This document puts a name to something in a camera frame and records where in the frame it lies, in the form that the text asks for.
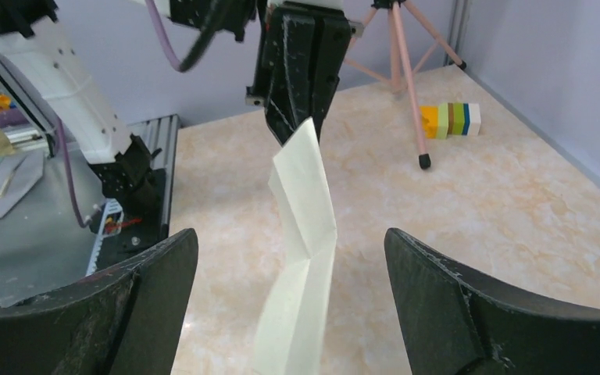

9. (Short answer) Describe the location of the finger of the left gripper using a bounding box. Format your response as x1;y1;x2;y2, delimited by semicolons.
308;15;351;140
262;5;316;145

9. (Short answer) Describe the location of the aluminium frame rail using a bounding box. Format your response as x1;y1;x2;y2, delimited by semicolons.
0;72;182;172

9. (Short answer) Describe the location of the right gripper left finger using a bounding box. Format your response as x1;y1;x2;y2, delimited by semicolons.
0;229;198;374

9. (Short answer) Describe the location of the cream paper letter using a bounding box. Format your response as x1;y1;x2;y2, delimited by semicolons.
252;118;338;374

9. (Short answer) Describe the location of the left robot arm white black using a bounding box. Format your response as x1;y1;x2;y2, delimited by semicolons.
0;1;363;211

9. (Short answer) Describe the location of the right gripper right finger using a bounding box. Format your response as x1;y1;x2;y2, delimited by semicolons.
384;228;600;374

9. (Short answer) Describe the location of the striped coloured block stack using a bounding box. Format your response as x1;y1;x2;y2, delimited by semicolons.
420;102;482;139

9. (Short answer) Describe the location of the pink perforated music stand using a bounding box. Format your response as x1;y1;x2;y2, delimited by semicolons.
345;0;467;170

